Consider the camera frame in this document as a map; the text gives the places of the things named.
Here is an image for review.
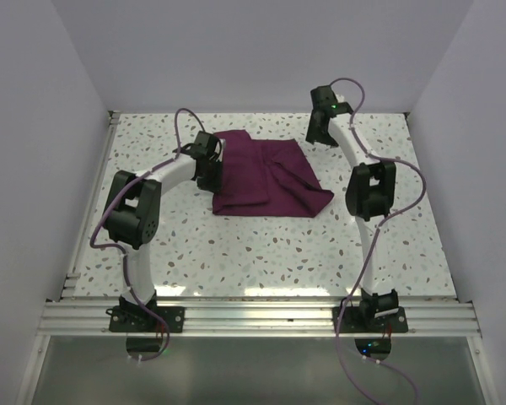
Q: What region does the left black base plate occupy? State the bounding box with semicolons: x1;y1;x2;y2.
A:
105;305;185;333

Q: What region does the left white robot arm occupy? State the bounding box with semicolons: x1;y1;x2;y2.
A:
95;131;226;332

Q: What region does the purple surgical wrap cloth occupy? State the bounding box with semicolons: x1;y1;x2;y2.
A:
213;130;334;218

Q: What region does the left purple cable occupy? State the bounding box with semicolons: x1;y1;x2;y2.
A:
89;108;212;362

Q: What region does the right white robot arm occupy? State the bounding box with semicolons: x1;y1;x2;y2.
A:
306;85;399;332

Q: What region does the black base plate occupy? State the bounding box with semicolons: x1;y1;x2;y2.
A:
105;305;185;333
331;306;409;334

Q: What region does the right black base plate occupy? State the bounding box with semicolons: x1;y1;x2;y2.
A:
331;306;409;334

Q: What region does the aluminium mounting rail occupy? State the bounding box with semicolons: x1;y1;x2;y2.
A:
36;297;481;338

